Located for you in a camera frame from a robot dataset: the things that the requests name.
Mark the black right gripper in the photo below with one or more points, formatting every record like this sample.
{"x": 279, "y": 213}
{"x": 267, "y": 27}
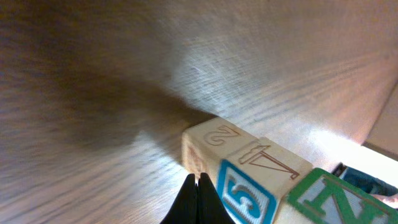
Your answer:
{"x": 364, "y": 181}

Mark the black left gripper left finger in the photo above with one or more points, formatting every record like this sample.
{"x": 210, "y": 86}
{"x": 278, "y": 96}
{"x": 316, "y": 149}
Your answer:
{"x": 184, "y": 207}

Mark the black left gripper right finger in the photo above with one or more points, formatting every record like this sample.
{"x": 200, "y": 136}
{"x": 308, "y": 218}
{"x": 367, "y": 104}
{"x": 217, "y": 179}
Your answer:
{"x": 210, "y": 209}

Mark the ice cream wooden block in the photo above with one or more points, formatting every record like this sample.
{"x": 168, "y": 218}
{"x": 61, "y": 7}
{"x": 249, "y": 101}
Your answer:
{"x": 321, "y": 197}

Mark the yellow J wooden block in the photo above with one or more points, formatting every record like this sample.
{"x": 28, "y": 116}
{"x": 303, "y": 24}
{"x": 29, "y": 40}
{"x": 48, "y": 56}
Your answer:
{"x": 253, "y": 180}

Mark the plain wooden block row end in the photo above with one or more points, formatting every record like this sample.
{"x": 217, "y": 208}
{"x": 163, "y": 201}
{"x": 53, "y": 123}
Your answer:
{"x": 205, "y": 145}

